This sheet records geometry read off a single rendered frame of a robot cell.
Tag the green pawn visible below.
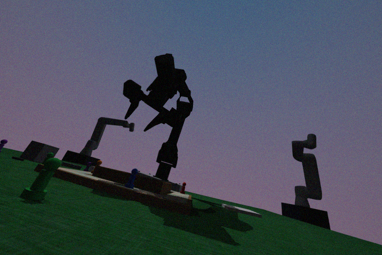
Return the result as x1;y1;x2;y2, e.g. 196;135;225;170
42;152;54;165
20;158;61;200

